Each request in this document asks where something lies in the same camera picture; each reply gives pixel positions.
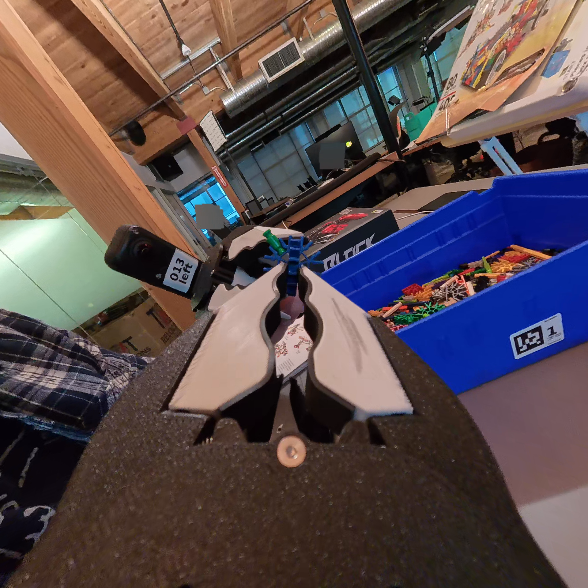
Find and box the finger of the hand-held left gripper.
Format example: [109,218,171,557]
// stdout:
[226,226,277,262]
[208,281,260,314]

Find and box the teal box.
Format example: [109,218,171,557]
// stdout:
[404,110,438,141]

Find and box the instruction booklet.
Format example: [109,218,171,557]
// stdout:
[273,322,312,376]

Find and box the blue snowflake connector assembly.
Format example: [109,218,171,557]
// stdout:
[264,235,323,301]

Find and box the long wooden desk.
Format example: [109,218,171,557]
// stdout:
[243,152,400,226]

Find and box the white vent grille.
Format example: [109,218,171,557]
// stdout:
[257,37,306,83]

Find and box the silver ventilation duct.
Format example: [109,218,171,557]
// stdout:
[220,0,416,119]

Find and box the black wall speaker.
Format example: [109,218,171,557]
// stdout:
[151,154,185,183]

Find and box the printed cardboard box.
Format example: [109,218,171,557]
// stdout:
[76,317,154,359]
[129,299,184,350]

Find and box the black metal pole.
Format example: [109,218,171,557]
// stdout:
[331,0,406,159]

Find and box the white wall chart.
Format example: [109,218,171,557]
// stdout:
[199,109,229,153]

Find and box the black dome fixture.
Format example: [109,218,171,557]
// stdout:
[123,120,148,148]

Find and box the pile of colourful construction pieces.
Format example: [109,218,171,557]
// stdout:
[367,243,563,332]

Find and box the black toy box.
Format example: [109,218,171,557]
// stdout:
[301,208,400,276]

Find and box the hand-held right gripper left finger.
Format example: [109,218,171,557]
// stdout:
[168,264,285,443]

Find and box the blue bin with tag label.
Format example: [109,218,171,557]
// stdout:
[319,169,588,396]

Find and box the person's left forearm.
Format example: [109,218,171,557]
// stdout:
[0,308,154,444]

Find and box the person's clothed torso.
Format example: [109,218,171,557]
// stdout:
[0,413,97,563]

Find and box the black computer monitor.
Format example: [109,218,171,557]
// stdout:
[305,122,360,168]

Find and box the brick picture instruction sheet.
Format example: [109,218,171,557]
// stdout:
[537,0,588,99]

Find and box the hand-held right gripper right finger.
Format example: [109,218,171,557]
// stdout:
[293,266,414,443]

